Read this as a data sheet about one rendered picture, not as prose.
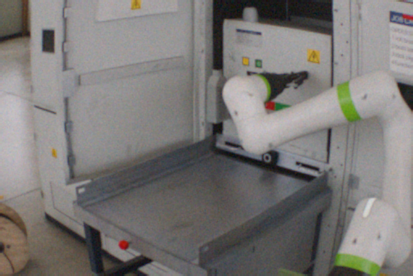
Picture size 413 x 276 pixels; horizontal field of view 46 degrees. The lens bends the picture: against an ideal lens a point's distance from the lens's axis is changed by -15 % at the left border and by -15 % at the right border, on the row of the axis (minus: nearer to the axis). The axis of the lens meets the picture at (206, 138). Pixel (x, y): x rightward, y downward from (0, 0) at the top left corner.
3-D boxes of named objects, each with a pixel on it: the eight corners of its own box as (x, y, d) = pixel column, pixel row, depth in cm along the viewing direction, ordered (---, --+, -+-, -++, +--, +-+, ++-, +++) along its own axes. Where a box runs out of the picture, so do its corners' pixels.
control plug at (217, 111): (216, 123, 213) (216, 78, 208) (206, 121, 216) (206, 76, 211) (229, 119, 219) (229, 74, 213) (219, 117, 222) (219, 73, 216)
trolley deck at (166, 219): (208, 286, 146) (208, 269, 144) (74, 216, 185) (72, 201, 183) (331, 204, 194) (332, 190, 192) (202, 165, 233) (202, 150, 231)
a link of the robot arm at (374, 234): (385, 285, 120) (410, 218, 126) (365, 269, 111) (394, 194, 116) (347, 278, 130) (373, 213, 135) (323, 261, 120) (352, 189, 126)
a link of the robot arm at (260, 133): (344, 81, 155) (333, 85, 145) (357, 120, 155) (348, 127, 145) (244, 119, 175) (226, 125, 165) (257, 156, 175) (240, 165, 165)
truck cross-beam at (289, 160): (328, 180, 197) (330, 165, 195) (215, 147, 230) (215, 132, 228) (335, 176, 200) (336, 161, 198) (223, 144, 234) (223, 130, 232)
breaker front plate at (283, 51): (324, 166, 197) (329, 37, 182) (221, 138, 227) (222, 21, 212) (326, 165, 198) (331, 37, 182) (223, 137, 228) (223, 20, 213)
